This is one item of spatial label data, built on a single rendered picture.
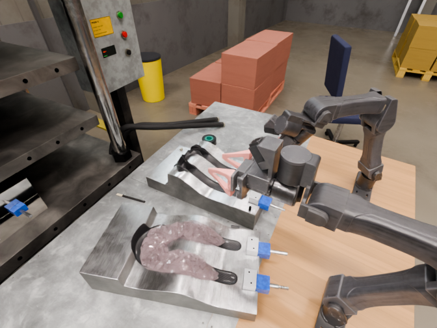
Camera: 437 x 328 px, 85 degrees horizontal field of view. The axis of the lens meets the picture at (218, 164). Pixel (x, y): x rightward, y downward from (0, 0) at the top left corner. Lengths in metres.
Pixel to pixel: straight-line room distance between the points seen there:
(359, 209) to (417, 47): 4.98
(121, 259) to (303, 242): 0.61
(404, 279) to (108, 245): 0.75
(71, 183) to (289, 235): 0.98
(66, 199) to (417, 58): 5.28
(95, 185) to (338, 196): 1.02
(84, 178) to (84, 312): 0.62
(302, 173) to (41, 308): 0.82
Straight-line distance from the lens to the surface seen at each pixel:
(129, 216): 0.89
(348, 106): 0.83
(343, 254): 0.99
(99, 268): 0.81
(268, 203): 0.90
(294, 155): 0.47
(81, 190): 1.25
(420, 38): 5.38
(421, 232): 0.53
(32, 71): 1.07
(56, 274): 1.00
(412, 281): 0.63
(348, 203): 0.51
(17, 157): 1.11
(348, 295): 0.71
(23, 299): 1.01
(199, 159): 1.02
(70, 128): 1.18
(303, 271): 0.90
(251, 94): 2.80
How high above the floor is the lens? 1.57
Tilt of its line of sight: 40 degrees down
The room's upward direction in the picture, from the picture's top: straight up
